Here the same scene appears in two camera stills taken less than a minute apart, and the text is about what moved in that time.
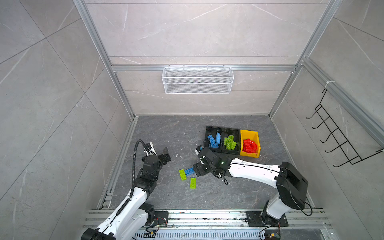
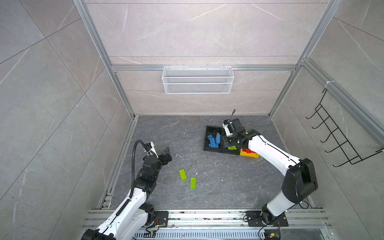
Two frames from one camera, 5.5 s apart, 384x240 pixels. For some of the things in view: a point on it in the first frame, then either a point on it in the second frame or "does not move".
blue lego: [218, 139] does not move
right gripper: [198, 169] -> [226, 144]
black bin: [236, 134] does not move
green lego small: [193, 183] does not move
